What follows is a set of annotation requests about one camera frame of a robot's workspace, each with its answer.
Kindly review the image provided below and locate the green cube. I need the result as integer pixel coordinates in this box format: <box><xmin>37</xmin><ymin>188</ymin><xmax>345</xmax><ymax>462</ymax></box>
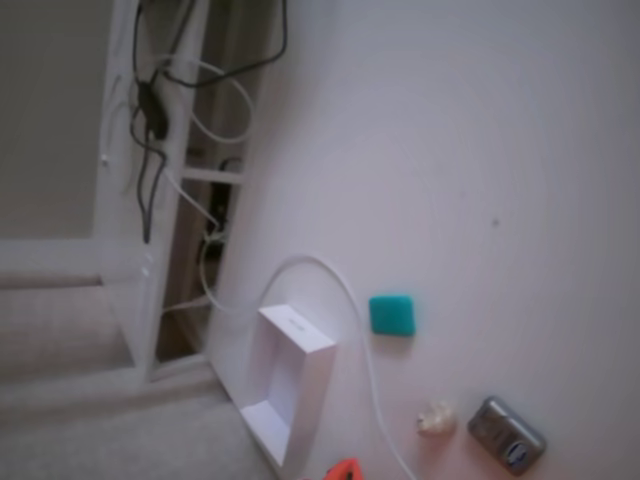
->
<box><xmin>368</xmin><ymin>294</ymin><xmax>417</xmax><ymax>337</ymax></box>

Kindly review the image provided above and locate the white cardboard box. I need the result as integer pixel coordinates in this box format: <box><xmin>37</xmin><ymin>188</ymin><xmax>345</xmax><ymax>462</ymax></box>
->
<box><xmin>239</xmin><ymin>303</ymin><xmax>337</xmax><ymax>474</ymax></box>

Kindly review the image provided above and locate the beige bear figurine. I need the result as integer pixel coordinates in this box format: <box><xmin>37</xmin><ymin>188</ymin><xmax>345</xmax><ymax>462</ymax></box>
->
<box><xmin>415</xmin><ymin>397</ymin><xmax>457</xmax><ymax>439</ymax></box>

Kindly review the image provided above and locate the grey metal compact device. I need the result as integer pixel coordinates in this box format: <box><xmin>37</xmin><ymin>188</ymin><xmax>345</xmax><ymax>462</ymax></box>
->
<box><xmin>467</xmin><ymin>396</ymin><xmax>547</xmax><ymax>476</ymax></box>

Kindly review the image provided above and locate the long white cable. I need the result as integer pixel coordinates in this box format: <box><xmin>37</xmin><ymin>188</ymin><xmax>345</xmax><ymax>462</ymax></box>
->
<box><xmin>199</xmin><ymin>234</ymin><xmax>419</xmax><ymax>480</ymax></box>

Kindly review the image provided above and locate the thin white cable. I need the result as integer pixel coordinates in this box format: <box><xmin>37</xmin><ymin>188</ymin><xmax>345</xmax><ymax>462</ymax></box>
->
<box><xmin>163</xmin><ymin>168</ymin><xmax>222</xmax><ymax>230</ymax></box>

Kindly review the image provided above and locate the white frame furniture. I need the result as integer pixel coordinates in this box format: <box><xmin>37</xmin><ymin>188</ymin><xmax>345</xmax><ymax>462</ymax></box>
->
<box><xmin>0</xmin><ymin>0</ymin><xmax>261</xmax><ymax>386</ymax></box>

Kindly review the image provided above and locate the white looped cable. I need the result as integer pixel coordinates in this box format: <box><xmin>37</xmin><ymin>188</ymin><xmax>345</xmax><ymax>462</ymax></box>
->
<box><xmin>157</xmin><ymin>55</ymin><xmax>254</xmax><ymax>146</ymax></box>

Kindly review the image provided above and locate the black cable with adapter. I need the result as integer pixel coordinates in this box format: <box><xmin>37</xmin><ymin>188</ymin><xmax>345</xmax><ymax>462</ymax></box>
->
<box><xmin>129</xmin><ymin>0</ymin><xmax>290</xmax><ymax>245</ymax></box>

